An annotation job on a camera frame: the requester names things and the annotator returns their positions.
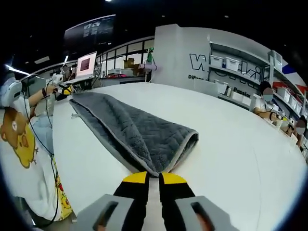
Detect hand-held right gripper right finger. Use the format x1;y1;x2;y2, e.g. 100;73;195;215
158;172;239;231

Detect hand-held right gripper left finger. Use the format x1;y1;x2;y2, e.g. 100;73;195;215
76;171;150;231

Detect grey towel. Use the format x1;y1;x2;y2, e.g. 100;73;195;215
69;91;200;178

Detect person's left hand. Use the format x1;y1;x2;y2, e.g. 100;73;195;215
45;85;59;97

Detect pink lit monitor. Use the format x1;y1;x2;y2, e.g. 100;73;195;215
76;51;98;79

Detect person's light blue jeans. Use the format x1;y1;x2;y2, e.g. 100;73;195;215
30;115;54;156

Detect grey desk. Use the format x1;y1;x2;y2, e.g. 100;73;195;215
64;73;148;91

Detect white chest device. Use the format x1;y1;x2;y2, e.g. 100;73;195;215
0;76;24;107

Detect dark overhead screen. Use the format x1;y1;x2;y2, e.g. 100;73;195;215
64;14;116;49

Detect stand with pink roll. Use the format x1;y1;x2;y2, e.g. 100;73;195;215
139;47;159;84

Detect white chair back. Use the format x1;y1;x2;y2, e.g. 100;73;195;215
193;78;219;97

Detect row of white storage bins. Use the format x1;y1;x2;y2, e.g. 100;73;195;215
211;49;306;114

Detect metal shelving rack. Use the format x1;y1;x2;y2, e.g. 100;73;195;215
208;36;308;117

